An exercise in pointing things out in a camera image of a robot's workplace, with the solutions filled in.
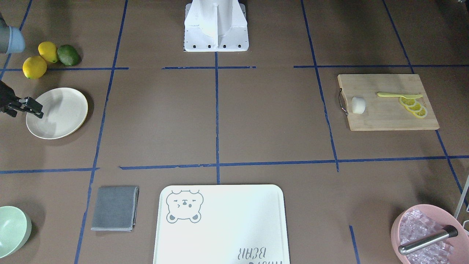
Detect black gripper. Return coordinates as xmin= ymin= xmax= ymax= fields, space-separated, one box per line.
xmin=0 ymin=81 xmax=44 ymax=119

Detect white round plate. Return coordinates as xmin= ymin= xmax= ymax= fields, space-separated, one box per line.
xmin=26 ymin=87 xmax=88 ymax=140

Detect white steamed bun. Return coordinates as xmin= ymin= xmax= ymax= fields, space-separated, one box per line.
xmin=351 ymin=97 xmax=366 ymax=115

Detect white bear tray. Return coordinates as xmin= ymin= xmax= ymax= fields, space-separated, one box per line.
xmin=153 ymin=184 xmax=291 ymax=264

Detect yellow lemon front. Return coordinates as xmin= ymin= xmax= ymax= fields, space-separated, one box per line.
xmin=22 ymin=56 xmax=47 ymax=80

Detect green lime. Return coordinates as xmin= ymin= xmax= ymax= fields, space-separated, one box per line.
xmin=57 ymin=44 xmax=81 ymax=66

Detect mint green bowl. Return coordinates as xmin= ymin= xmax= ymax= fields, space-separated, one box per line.
xmin=0 ymin=206 xmax=32 ymax=258

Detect grey folded cloth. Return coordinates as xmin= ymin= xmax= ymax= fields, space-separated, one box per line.
xmin=91 ymin=186 xmax=140 ymax=232

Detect bamboo cutting board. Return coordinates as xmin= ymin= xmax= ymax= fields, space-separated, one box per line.
xmin=338 ymin=74 xmax=440 ymax=131

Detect yellow plastic knife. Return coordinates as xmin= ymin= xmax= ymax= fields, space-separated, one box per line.
xmin=376 ymin=92 xmax=423 ymax=100

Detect lemon slices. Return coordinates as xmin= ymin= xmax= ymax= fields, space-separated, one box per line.
xmin=398 ymin=97 xmax=428 ymax=118

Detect pink ice bowl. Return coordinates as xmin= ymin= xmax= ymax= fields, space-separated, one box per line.
xmin=390 ymin=204 xmax=469 ymax=264

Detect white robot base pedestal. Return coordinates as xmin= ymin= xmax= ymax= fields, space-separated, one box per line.
xmin=183 ymin=0 xmax=249 ymax=52

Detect steel ice scoop handle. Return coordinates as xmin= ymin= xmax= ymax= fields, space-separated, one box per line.
xmin=398 ymin=224 xmax=458 ymax=256

